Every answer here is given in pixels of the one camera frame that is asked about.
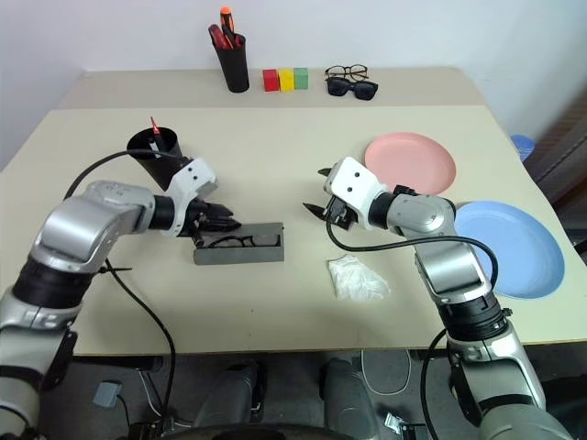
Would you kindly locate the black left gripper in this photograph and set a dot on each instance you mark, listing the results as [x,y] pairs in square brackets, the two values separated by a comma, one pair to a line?
[195,217]

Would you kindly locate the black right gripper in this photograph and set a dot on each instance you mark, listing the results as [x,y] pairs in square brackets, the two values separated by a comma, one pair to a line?
[340,213]

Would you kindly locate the black framed glasses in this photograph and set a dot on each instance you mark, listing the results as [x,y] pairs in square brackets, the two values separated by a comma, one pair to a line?
[236,241]

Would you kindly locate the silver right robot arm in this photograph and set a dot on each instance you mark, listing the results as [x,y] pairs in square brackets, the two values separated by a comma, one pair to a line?
[431,220]

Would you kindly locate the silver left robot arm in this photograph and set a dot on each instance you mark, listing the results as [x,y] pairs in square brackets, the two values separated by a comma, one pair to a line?
[82,224]

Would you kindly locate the grey glasses case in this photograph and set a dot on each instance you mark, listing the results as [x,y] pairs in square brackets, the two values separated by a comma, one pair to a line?
[238,256]

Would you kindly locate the black marker cup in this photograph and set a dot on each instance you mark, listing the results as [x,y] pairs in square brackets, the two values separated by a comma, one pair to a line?
[160,167]

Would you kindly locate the brown framed glasses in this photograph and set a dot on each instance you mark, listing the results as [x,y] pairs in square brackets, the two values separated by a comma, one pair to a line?
[338,71]

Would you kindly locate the pink plate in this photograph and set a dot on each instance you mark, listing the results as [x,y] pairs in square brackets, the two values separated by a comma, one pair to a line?
[408,160]

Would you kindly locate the white crumpled tissue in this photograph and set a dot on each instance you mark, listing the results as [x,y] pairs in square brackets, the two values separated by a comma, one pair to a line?
[355,279]

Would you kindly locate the black sunglasses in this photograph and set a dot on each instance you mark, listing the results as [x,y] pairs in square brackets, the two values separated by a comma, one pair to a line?
[339,87]

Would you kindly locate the red capped marker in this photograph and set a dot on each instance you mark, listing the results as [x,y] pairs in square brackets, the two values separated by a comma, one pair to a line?
[155,130]

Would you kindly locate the green cube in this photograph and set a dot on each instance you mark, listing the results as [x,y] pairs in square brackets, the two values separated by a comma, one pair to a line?
[301,78]

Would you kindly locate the yellow cube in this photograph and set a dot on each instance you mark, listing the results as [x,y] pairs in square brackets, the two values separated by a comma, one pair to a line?
[286,80]

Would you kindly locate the black zip tie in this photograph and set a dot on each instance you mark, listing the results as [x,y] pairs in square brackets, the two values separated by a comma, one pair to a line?
[114,270]

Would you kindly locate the red cube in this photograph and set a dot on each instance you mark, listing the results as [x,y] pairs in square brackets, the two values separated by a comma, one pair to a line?
[270,80]

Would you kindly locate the tall black tool holder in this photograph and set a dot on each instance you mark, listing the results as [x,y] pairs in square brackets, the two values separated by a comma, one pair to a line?
[236,69]

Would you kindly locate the dark rounded grey shape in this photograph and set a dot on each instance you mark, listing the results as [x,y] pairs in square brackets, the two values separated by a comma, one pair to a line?
[348,394]
[229,394]

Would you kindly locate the black table crossbar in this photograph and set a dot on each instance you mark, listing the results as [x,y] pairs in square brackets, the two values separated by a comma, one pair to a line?
[119,364]

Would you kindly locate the blue plate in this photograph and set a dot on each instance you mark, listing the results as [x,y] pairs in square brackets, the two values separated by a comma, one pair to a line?
[518,247]

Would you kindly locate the blue round container lid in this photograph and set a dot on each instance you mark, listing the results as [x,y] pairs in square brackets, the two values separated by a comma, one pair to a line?
[523,144]

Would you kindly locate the small grey box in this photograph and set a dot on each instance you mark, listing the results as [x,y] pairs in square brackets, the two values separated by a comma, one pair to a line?
[107,394]

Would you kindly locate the dark brown furniture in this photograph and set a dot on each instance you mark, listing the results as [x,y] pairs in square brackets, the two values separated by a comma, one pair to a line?
[566,160]

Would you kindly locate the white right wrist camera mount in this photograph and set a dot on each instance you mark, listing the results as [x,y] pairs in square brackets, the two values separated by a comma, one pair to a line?
[355,183]

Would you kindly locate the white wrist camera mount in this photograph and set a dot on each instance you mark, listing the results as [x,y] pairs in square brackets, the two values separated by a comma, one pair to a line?
[355,183]
[195,176]

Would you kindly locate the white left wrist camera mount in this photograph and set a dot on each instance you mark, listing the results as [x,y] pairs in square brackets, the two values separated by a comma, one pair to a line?
[195,176]

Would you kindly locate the metal floor bracket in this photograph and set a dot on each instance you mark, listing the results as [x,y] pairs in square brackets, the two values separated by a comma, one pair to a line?
[403,426]

